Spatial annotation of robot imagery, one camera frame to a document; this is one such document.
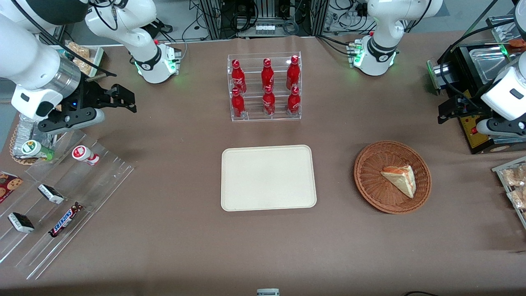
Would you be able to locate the red white yogurt bottle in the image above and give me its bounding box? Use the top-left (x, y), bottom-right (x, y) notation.
top-left (72, 145), bottom-right (100, 166)

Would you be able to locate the white pastry tray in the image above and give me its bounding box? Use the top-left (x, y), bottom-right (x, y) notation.
top-left (62, 40), bottom-right (105, 79)

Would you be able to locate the round wicker mat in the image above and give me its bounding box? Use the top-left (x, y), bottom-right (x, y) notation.
top-left (9, 119), bottom-right (42, 166)

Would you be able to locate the red cola bottle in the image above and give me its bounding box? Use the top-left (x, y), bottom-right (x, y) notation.
top-left (287, 85), bottom-right (301, 116)
top-left (263, 85), bottom-right (276, 116)
top-left (286, 55), bottom-right (301, 91)
top-left (231, 88), bottom-right (246, 119)
top-left (231, 59), bottom-right (247, 94)
top-left (261, 58), bottom-right (275, 92)

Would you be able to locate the snickers bar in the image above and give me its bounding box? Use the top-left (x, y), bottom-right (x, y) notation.
top-left (48, 202), bottom-right (84, 238)

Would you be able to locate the green white yogurt bottle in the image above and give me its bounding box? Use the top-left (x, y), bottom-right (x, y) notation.
top-left (21, 140), bottom-right (55, 162)

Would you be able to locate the clear acrylic stepped display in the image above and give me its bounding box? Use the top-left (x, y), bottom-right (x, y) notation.
top-left (0, 129), bottom-right (136, 281)

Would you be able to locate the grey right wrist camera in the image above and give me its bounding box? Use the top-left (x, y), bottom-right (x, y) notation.
top-left (38, 108), bottom-right (106, 134)

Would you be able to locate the aluminium equipment rack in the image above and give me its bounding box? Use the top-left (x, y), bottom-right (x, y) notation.
top-left (196, 0), bottom-right (330, 40)

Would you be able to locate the black white chocolate bar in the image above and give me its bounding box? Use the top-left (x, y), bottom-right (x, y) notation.
top-left (8, 212), bottom-right (35, 234)
top-left (37, 184), bottom-right (65, 205)

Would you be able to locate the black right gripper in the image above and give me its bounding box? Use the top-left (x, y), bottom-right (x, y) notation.
top-left (75, 81), bottom-right (137, 113)

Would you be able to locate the wrapped brown pastry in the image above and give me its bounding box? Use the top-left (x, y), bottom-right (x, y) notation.
top-left (77, 58), bottom-right (96, 76)
top-left (67, 41), bottom-right (92, 60)

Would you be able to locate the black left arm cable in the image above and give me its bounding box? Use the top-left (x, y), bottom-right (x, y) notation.
top-left (438, 18), bottom-right (520, 109)

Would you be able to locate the clear acrylic bottle rack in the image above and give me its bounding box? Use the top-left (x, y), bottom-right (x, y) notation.
top-left (227, 51), bottom-right (302, 123)

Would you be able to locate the black food warmer appliance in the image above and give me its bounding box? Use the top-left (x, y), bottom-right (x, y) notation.
top-left (427, 16), bottom-right (526, 155)

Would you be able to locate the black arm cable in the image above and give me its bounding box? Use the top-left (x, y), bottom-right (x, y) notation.
top-left (12, 0), bottom-right (118, 78)
top-left (438, 18), bottom-right (520, 109)

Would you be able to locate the wrapped bread bun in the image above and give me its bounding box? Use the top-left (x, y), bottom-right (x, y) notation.
top-left (506, 187), bottom-right (526, 210)
top-left (502, 164), bottom-right (526, 188)

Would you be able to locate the triangular sandwich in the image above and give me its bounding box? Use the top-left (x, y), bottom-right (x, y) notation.
top-left (381, 165), bottom-right (417, 199)

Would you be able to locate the steel food pan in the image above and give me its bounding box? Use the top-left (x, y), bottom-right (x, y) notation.
top-left (468, 46), bottom-right (515, 86)

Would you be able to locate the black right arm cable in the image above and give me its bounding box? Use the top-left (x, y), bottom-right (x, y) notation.
top-left (12, 0), bottom-right (118, 78)

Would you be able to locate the clear ribbed plastic bottle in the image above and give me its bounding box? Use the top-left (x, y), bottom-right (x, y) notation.
top-left (16, 113), bottom-right (57, 160)

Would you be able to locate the red cookie box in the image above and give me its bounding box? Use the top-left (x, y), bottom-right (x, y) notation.
top-left (0, 171), bottom-right (24, 204)

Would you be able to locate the brown round wicker basket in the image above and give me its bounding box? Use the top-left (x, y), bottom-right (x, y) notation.
top-left (354, 141), bottom-right (432, 215)

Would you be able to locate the grey bread tray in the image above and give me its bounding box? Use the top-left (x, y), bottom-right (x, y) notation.
top-left (492, 156), bottom-right (526, 230)

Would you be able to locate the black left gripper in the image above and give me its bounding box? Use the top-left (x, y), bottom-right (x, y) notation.
top-left (437, 92), bottom-right (484, 125)

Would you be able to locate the cream rectangular plastic tray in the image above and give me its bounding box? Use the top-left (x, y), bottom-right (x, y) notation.
top-left (221, 145), bottom-right (317, 212)

